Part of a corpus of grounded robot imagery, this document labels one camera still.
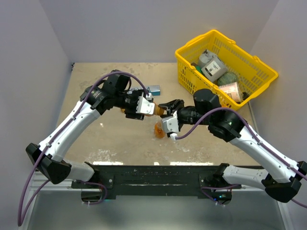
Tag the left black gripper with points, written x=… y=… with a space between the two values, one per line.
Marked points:
x=132 y=114

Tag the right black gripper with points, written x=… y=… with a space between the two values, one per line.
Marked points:
x=175 y=105

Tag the orange cap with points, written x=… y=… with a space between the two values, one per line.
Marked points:
x=161 y=112

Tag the orange bottle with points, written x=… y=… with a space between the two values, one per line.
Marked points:
x=158 y=131
x=156 y=111

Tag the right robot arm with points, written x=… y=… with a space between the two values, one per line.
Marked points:
x=279 y=176

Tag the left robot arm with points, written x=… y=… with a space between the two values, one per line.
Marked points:
x=111 y=90

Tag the teal toothpaste box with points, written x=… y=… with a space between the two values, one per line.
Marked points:
x=153 y=89

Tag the green item in basket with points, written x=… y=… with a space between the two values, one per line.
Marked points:
x=198 y=68

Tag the grey pouch with label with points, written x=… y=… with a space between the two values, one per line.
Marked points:
x=211 y=66

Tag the green round netted item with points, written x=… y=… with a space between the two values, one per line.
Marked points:
x=227 y=78

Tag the pink cup package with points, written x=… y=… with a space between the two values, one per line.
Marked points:
x=233 y=91

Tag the small black item in basket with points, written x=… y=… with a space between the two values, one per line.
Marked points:
x=245 y=95

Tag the yellow plastic basket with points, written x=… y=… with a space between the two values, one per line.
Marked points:
x=254 y=76

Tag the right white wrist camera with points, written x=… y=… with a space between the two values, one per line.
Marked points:
x=170 y=126

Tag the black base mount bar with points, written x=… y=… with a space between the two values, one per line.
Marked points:
x=184 y=180

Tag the aluminium rail frame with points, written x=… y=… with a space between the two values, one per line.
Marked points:
x=60 y=207

